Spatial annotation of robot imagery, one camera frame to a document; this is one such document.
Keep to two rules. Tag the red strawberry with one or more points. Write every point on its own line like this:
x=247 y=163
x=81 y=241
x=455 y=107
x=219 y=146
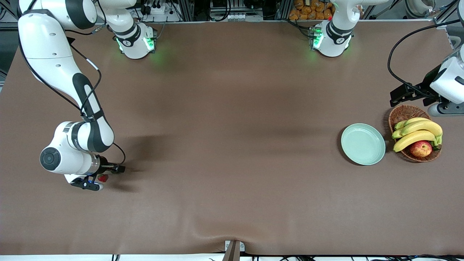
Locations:
x=103 y=178

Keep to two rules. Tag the aluminium table side rail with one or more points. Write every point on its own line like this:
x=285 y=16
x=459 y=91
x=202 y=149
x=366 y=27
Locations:
x=453 y=36

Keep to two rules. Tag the white terminal block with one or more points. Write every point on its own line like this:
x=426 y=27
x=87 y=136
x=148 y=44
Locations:
x=243 y=16

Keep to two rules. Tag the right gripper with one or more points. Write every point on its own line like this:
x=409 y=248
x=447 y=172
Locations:
x=105 y=167

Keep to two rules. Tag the aluminium frame strut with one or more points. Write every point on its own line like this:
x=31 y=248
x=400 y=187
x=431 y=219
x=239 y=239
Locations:
x=7 y=11
x=447 y=12

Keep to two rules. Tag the bag of orange buns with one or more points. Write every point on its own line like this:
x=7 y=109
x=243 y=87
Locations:
x=308 y=12

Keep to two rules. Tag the white power strip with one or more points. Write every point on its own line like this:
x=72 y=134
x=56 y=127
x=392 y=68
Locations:
x=157 y=11

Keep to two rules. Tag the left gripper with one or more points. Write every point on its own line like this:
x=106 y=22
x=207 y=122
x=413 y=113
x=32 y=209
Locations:
x=427 y=87

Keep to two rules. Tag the aluminium frame post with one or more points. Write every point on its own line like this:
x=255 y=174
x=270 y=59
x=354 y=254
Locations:
x=186 y=11
x=282 y=10

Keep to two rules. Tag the black equipment box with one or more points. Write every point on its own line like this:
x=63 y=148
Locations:
x=221 y=4

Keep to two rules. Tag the brown wicker basket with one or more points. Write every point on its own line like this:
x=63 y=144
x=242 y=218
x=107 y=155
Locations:
x=407 y=113

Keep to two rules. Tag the pale green plate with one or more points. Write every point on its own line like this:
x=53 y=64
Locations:
x=362 y=145

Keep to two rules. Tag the white round device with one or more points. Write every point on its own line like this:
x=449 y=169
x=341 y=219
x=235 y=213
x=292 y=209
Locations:
x=417 y=9

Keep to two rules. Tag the small greenish banana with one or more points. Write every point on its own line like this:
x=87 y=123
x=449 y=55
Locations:
x=413 y=120

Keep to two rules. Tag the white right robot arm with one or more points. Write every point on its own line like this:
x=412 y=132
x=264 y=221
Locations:
x=47 y=47

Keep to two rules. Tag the plain table cloth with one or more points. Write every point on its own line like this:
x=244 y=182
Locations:
x=232 y=108

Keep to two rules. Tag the long yellow banana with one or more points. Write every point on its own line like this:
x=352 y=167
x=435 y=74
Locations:
x=424 y=126

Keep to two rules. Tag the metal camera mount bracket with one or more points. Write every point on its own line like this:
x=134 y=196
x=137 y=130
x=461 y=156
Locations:
x=233 y=250

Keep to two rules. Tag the red apple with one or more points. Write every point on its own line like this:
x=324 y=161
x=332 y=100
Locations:
x=420 y=149

